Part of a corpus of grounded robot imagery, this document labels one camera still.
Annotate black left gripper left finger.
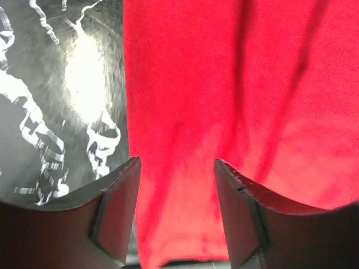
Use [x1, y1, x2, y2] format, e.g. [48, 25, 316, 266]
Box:
[1, 157, 141, 268]

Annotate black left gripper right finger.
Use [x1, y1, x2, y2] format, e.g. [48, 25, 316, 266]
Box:
[214, 159, 358, 268]

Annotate dark red t-shirt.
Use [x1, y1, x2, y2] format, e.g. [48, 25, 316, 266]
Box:
[123, 1, 358, 268]

